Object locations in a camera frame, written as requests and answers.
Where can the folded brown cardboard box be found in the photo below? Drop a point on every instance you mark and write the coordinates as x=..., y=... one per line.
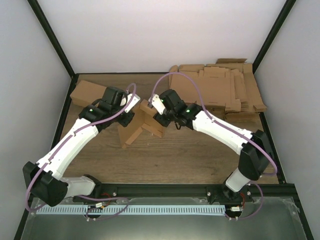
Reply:
x=85, y=93

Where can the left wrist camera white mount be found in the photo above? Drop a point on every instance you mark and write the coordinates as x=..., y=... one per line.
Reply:
x=129, y=101

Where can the black aluminium frame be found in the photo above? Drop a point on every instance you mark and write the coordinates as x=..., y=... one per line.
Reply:
x=282, y=189

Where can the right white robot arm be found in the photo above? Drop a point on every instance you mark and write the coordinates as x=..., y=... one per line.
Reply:
x=254, y=148

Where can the stack of flat cardboard blanks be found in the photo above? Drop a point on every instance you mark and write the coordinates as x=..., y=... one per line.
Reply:
x=227, y=88

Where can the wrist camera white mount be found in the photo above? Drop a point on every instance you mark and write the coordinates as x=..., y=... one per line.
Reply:
x=129, y=101
x=157, y=103

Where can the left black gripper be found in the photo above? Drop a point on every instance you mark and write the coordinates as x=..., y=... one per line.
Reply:
x=125, y=122

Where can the light blue slotted cable duct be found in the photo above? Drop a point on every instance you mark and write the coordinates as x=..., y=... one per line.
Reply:
x=68, y=209

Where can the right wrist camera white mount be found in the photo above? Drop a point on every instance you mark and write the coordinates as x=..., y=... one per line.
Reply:
x=157, y=103

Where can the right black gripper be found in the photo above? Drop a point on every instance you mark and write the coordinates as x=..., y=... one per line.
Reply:
x=163, y=122

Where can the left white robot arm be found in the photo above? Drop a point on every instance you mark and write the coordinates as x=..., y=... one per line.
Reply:
x=45, y=178

